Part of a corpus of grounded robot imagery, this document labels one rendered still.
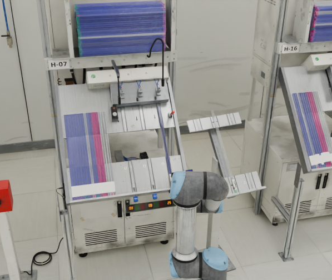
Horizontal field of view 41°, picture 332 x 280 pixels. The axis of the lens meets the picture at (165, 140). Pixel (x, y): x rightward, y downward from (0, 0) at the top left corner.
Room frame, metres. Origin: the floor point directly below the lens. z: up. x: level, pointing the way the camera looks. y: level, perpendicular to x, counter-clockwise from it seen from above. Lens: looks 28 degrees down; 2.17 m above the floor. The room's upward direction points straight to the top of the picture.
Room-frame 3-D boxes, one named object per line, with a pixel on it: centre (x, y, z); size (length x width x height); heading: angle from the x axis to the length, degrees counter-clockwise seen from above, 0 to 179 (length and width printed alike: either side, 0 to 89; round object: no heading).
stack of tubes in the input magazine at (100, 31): (2.54, 0.26, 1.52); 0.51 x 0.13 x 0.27; 104
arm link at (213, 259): (1.49, -0.22, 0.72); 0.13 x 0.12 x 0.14; 89
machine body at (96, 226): (2.64, 0.35, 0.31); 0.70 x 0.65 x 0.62; 104
